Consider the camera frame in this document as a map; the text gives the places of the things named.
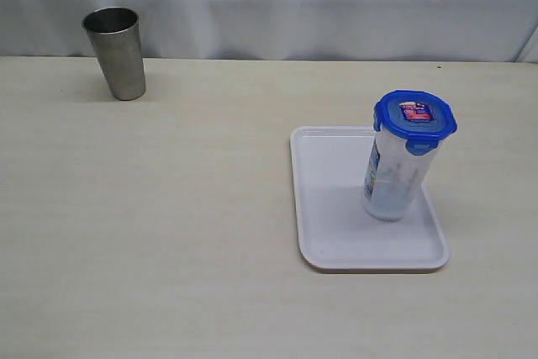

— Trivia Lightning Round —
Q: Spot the blue plastic lid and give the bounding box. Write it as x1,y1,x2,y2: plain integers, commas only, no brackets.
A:
373,90,457,156

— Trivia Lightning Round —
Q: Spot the white plastic tray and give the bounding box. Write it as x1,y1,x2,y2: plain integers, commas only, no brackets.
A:
289,126,450,273

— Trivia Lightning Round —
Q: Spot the white backdrop curtain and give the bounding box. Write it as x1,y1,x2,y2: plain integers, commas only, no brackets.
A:
1,0,537,62

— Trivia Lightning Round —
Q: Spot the stainless steel cup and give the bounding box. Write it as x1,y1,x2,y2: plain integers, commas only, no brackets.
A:
82,7,146,101

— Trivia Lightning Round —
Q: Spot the clear plastic container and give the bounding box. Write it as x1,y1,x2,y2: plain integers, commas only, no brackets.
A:
363,126,440,221

